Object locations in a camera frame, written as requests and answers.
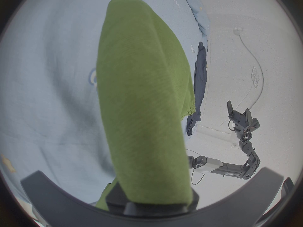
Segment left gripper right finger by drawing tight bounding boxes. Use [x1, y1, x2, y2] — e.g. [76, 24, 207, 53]
[189, 188, 200, 210]

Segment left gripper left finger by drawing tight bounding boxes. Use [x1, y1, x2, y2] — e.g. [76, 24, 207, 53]
[105, 182, 130, 214]

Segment green shorts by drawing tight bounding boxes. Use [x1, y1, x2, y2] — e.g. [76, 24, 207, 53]
[95, 0, 196, 210]

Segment dark blue garment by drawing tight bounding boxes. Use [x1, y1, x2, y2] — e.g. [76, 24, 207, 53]
[186, 42, 208, 136]

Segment pale blue quilt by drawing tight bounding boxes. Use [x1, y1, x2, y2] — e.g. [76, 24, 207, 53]
[176, 0, 210, 38]

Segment black cable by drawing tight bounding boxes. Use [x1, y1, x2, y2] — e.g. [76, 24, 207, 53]
[187, 150, 207, 186]

